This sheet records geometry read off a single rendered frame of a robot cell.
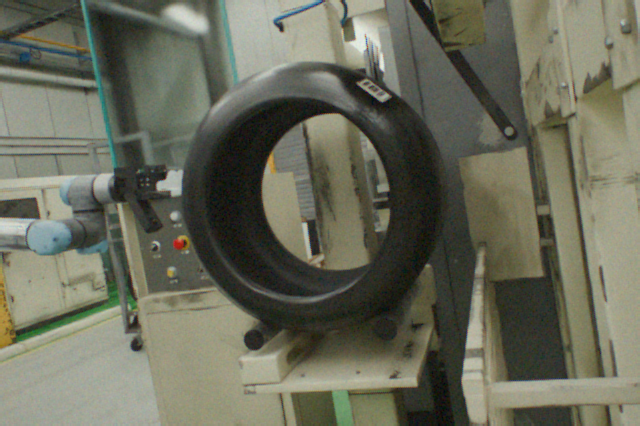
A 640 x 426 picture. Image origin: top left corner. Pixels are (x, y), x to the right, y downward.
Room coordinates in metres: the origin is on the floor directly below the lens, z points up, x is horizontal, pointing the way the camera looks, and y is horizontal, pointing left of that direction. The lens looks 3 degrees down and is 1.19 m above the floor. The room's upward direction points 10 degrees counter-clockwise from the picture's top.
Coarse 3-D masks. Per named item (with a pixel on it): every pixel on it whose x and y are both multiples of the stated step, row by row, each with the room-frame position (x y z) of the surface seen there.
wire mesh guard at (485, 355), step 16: (480, 256) 1.04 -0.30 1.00; (480, 272) 0.89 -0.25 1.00; (480, 288) 0.78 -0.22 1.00; (480, 304) 0.69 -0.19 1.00; (496, 304) 1.29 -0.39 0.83; (480, 320) 0.62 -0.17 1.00; (496, 320) 1.29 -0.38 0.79; (480, 336) 0.57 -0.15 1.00; (496, 336) 1.09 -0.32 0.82; (480, 352) 0.52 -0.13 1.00; (496, 352) 1.00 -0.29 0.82; (464, 368) 0.49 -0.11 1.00; (480, 368) 0.48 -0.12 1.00; (496, 368) 0.93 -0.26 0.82; (464, 384) 0.46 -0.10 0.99; (480, 384) 0.46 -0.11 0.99; (480, 400) 0.46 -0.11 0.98; (480, 416) 0.46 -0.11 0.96; (496, 416) 0.69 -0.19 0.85; (512, 416) 1.29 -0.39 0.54
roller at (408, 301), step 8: (416, 288) 1.27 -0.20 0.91; (408, 296) 1.18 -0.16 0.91; (400, 304) 1.10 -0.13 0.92; (408, 304) 1.14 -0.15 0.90; (384, 312) 1.04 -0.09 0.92; (392, 312) 1.03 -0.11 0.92; (400, 312) 1.06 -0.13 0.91; (384, 320) 0.99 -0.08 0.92; (392, 320) 0.99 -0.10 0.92; (400, 320) 1.03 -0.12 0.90; (376, 328) 1.00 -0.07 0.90; (384, 328) 0.99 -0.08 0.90; (392, 328) 0.99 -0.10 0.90; (384, 336) 0.99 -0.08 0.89; (392, 336) 0.99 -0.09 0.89
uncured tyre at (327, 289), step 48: (240, 96) 1.06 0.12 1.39; (288, 96) 1.02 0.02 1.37; (336, 96) 1.00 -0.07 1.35; (192, 144) 1.12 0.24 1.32; (240, 144) 1.32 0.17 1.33; (384, 144) 0.97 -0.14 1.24; (432, 144) 1.05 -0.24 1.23; (192, 192) 1.10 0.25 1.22; (240, 192) 1.35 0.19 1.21; (432, 192) 0.98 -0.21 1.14; (192, 240) 1.12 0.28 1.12; (240, 240) 1.33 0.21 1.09; (384, 240) 0.98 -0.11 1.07; (432, 240) 1.00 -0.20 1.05; (240, 288) 1.08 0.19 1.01; (288, 288) 1.30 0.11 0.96; (336, 288) 1.29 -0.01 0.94; (384, 288) 0.99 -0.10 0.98
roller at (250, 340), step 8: (256, 328) 1.09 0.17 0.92; (264, 328) 1.10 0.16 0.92; (272, 328) 1.13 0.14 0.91; (280, 328) 1.17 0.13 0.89; (248, 336) 1.08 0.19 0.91; (256, 336) 1.08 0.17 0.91; (264, 336) 1.09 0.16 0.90; (272, 336) 1.12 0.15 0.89; (248, 344) 1.08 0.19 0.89; (256, 344) 1.08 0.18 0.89; (264, 344) 1.09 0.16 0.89
